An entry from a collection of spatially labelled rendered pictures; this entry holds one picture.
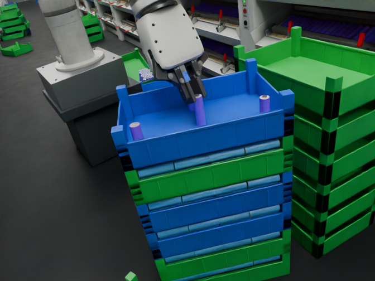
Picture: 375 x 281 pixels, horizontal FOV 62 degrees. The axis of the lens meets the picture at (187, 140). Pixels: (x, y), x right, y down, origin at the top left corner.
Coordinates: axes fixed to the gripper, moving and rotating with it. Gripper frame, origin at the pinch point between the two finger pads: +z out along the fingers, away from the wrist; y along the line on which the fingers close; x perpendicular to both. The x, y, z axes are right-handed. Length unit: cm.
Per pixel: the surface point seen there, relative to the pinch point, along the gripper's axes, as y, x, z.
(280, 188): -5.8, 6.0, 24.0
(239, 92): -14.2, -4.8, 5.0
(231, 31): -67, -58, -13
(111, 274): 25, -34, 36
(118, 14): -104, -231, -82
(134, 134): 14.2, 0.7, 2.3
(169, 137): 10.5, 4.6, 5.0
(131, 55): -57, -143, -30
